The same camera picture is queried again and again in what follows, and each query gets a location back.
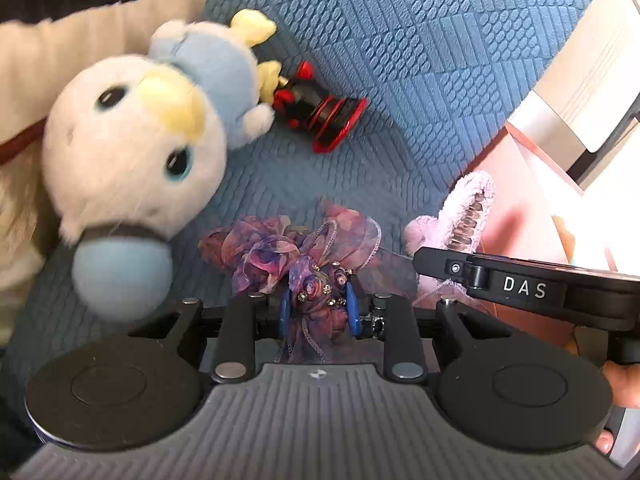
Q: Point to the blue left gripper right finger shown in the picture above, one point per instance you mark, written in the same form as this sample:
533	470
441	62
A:
352	308

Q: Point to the red black figurine toy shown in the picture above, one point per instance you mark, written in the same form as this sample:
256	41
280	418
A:
307	106

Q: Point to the white blue penguin plush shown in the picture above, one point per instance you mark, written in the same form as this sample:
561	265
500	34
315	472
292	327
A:
135	147

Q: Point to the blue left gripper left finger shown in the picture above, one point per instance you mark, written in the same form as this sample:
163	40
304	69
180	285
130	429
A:
285	312

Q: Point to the blue textured bed cover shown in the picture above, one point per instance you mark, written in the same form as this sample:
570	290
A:
441	77

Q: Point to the pink storage box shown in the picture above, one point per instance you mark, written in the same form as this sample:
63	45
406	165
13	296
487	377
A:
540	213

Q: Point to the pink fluffy hair clip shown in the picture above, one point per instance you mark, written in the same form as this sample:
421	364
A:
458	226

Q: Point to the person's right hand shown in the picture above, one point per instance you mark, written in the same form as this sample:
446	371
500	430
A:
625	381

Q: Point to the purple floral fabric scrunchie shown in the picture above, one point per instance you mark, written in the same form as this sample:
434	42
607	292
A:
314	264

